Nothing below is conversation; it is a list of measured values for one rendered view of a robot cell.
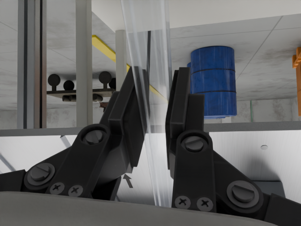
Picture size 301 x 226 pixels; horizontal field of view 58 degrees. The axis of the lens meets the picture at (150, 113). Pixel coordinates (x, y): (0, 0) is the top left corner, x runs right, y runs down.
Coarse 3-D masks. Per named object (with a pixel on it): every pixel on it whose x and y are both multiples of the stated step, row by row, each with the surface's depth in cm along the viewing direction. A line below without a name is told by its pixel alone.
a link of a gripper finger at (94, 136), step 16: (96, 128) 10; (80, 144) 9; (96, 144) 9; (64, 160) 9; (80, 160) 9; (96, 160) 9; (64, 176) 8; (80, 176) 8; (96, 176) 9; (48, 192) 8; (64, 192) 8; (80, 192) 8; (96, 192) 10; (112, 192) 10
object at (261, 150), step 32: (64, 128) 26; (224, 128) 22; (256, 128) 21; (288, 128) 21; (0, 160) 30; (32, 160) 29; (256, 160) 24; (288, 160) 23; (128, 192) 31; (288, 192) 26
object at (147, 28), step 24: (120, 0) 8; (144, 0) 8; (144, 24) 9; (168, 24) 10; (144, 48) 10; (168, 48) 10; (144, 72) 10; (168, 72) 10; (144, 96) 11; (168, 96) 11; (144, 120) 12; (168, 192) 16
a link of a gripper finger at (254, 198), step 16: (176, 80) 12; (176, 96) 11; (192, 96) 12; (176, 112) 10; (192, 112) 11; (176, 128) 10; (192, 128) 10; (224, 160) 9; (224, 176) 9; (240, 176) 9; (224, 192) 8; (240, 192) 8; (256, 192) 8; (224, 208) 8; (240, 208) 8; (256, 208) 8
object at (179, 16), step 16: (96, 0) 72; (112, 0) 72; (176, 0) 73; (192, 0) 73; (208, 0) 73; (224, 0) 74; (240, 0) 74; (256, 0) 74; (272, 0) 74; (288, 0) 74; (112, 16) 82; (176, 16) 83; (192, 16) 83; (208, 16) 83; (224, 16) 84; (240, 16) 84; (256, 16) 84; (272, 16) 85
